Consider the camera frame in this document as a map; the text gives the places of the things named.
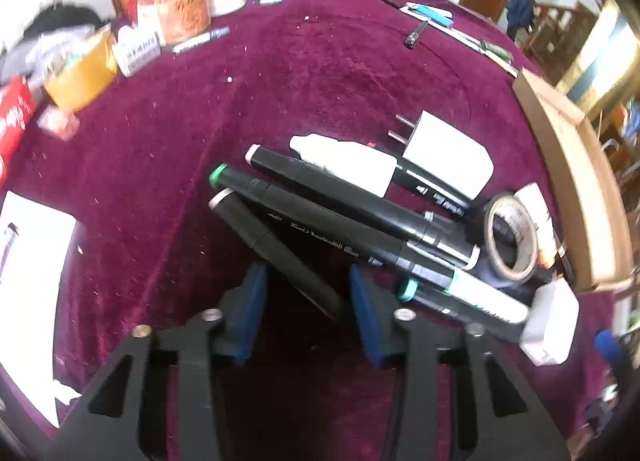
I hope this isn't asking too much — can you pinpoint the dark blue jacket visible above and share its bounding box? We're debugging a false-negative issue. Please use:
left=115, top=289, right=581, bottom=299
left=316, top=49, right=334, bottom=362
left=505, top=0, right=538, bottom=42

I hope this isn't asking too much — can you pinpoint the yellow pencil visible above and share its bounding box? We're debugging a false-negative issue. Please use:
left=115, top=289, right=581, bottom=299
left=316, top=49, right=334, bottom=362
left=487, top=51, right=518, bottom=76

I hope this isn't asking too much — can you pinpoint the white pen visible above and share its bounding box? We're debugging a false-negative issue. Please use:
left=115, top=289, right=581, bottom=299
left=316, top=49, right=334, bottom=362
left=400, top=3, right=483, bottom=44

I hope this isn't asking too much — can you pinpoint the white-labelled marker green cap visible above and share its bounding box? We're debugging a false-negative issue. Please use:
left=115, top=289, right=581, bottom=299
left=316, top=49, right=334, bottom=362
left=397, top=271, right=531, bottom=342

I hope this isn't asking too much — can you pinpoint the black marker green cap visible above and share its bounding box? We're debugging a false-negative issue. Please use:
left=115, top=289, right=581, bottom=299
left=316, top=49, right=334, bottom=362
left=209, top=164, right=453, bottom=282

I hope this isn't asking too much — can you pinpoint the black marker pale cap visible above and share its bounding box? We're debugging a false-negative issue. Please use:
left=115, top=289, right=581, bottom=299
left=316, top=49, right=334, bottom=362
left=245, top=145, right=481, bottom=272

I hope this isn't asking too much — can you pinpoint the black cloth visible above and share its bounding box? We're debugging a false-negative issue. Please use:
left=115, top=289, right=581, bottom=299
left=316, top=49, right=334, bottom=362
left=15, top=1, right=108, bottom=42

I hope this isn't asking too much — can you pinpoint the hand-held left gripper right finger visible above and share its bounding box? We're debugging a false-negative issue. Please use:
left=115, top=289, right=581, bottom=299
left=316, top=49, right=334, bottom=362
left=348, top=265, right=571, bottom=461

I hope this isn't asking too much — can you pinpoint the small clear pink case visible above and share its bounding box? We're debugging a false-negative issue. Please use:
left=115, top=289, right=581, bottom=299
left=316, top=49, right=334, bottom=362
left=37, top=106, right=81, bottom=142

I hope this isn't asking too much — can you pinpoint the white plastic block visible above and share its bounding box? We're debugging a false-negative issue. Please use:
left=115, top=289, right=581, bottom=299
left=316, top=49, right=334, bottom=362
left=520, top=281, right=581, bottom=367

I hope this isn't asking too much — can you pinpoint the clear plastic bag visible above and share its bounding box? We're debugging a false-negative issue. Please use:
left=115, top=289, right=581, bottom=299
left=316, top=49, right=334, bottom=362
left=0, top=33, right=86, bottom=86

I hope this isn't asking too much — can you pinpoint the black pen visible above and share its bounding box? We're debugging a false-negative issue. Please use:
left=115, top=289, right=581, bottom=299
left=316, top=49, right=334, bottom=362
left=402, top=21, right=428, bottom=49

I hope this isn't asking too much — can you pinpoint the small white card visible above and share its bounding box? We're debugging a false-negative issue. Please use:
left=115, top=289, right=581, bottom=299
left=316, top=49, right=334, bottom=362
left=512, top=182, right=561, bottom=262

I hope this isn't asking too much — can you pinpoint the white dropper bottle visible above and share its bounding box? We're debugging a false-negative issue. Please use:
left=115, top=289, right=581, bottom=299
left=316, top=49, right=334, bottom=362
left=290, top=133, right=398, bottom=199

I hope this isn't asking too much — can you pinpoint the white card with glasses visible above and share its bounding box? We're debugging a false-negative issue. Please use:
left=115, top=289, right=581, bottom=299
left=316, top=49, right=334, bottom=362
left=0, top=191, right=83, bottom=429

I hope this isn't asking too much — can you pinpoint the silver black marker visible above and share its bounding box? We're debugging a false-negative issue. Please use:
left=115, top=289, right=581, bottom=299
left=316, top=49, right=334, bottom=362
left=172, top=26, right=231, bottom=54

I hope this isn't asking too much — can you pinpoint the black marker grey cap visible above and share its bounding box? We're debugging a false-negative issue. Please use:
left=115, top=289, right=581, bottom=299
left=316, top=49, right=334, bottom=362
left=209, top=188, right=351, bottom=327

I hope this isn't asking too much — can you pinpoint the yellow tape roll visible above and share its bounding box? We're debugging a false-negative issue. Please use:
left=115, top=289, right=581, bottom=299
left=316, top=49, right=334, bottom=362
left=44, top=26, right=121, bottom=112

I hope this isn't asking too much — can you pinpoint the black tape roll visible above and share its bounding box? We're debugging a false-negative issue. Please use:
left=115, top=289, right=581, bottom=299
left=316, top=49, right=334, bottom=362
left=465, top=193, right=541, bottom=284

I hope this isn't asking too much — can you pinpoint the blue rectangular case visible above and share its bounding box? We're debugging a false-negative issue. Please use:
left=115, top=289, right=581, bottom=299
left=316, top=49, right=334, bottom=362
left=417, top=5, right=453, bottom=24

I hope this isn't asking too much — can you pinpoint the white charger plug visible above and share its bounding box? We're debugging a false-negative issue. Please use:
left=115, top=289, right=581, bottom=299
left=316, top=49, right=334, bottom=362
left=387, top=111, right=495, bottom=202

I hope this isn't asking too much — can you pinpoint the small white barcoded box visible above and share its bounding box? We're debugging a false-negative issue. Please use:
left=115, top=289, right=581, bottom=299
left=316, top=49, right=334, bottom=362
left=112, top=26, right=163, bottom=78

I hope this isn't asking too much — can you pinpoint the dark green utility knife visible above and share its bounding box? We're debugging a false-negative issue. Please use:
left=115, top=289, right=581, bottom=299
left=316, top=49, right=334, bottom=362
left=480, top=41, right=515, bottom=64

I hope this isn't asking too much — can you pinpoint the wooden stair railing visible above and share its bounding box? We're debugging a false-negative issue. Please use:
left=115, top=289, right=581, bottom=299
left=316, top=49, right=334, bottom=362
left=530, top=1, right=591, bottom=82

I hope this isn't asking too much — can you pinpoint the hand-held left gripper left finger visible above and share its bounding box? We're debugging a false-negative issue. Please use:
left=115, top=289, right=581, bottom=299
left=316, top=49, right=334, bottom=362
left=45, top=263, right=271, bottom=461

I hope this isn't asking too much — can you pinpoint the orange-labelled jar red lid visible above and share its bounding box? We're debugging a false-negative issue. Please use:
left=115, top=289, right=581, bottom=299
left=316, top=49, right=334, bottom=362
left=135, top=0, right=211, bottom=46

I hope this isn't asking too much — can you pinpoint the cardboard box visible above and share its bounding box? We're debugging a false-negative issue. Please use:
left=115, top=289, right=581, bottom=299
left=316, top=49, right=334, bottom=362
left=512, top=68, right=636, bottom=292

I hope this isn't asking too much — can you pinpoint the red box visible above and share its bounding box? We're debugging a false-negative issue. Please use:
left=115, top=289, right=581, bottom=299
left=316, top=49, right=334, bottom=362
left=0, top=76, right=38, bottom=186

